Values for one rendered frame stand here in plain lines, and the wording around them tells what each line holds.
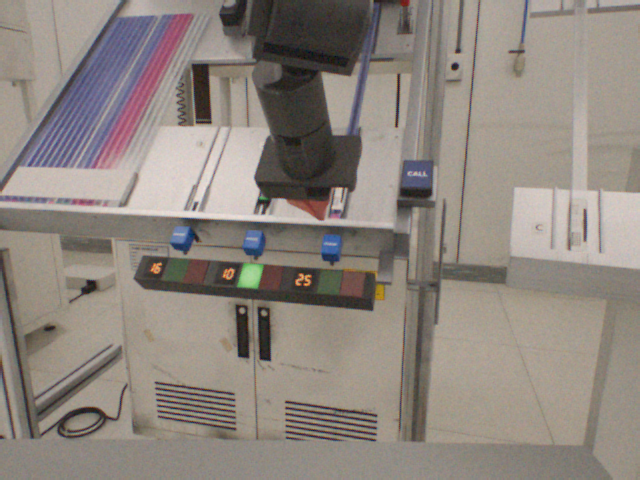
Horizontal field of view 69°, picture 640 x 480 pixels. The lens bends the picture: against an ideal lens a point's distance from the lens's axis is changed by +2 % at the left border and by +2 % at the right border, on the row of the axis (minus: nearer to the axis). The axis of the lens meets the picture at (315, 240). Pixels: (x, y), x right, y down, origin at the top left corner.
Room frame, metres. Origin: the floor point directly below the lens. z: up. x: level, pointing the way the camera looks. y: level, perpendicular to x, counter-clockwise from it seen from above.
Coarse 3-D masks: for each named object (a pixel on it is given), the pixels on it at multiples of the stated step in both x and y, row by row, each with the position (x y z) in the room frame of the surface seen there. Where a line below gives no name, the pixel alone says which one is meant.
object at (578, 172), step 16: (576, 0) 0.68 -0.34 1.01; (576, 16) 0.65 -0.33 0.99; (576, 32) 0.63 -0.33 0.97; (576, 48) 0.61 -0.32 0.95; (576, 64) 0.60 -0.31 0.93; (576, 80) 0.58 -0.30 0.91; (576, 96) 0.56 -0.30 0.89; (576, 112) 0.54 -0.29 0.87; (576, 128) 0.53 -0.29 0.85; (576, 144) 0.51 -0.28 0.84; (576, 160) 0.50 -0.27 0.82; (576, 176) 0.48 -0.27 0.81; (576, 192) 0.47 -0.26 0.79
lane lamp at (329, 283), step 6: (324, 270) 0.58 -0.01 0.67; (330, 270) 0.58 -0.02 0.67; (336, 270) 0.58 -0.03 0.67; (324, 276) 0.58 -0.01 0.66; (330, 276) 0.58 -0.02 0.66; (336, 276) 0.57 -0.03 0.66; (324, 282) 0.57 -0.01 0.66; (330, 282) 0.57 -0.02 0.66; (336, 282) 0.57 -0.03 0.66; (318, 288) 0.57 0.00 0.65; (324, 288) 0.56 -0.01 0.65; (330, 288) 0.56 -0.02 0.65; (336, 288) 0.56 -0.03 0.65; (330, 294) 0.56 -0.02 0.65; (336, 294) 0.56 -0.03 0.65
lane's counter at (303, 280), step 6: (300, 270) 0.59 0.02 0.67; (306, 270) 0.59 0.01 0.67; (312, 270) 0.59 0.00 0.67; (294, 276) 0.59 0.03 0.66; (300, 276) 0.58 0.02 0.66; (306, 276) 0.58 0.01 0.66; (312, 276) 0.58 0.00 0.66; (294, 282) 0.58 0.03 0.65; (300, 282) 0.58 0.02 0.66; (306, 282) 0.58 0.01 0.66; (312, 282) 0.57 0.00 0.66; (294, 288) 0.57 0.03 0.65; (300, 288) 0.57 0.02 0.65; (306, 288) 0.57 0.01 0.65; (312, 288) 0.57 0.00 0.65
